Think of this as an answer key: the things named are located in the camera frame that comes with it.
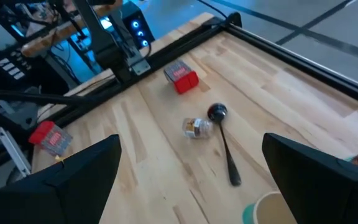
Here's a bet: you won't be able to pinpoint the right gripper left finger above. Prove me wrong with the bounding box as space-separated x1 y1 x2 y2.
0 134 123 224

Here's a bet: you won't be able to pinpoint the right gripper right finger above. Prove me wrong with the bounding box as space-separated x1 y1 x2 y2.
261 133 358 224

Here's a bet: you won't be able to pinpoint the furikake jar gold lid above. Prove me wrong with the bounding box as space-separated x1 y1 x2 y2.
252 190 295 224

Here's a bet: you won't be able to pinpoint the black spoon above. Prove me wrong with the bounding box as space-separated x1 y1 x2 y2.
206 102 243 188

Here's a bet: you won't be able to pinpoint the small glass saffron jar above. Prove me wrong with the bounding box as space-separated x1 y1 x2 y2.
181 117 214 140

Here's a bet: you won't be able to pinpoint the red-lidded spice tin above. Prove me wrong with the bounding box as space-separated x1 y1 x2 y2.
163 59 200 95
27 120 74 157

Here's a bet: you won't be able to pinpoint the black keypad device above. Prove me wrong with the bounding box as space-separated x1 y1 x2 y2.
0 49 35 82

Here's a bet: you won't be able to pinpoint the wooden workbench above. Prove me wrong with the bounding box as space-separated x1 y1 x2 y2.
20 0 124 58

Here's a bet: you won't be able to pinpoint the computer tower blue lights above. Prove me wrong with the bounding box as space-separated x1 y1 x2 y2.
116 1 155 50

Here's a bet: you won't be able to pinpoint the white metal rail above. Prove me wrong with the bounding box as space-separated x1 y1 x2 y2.
0 126 32 178

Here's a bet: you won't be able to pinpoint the black aluminium rig frame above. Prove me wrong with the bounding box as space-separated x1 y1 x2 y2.
0 11 358 175

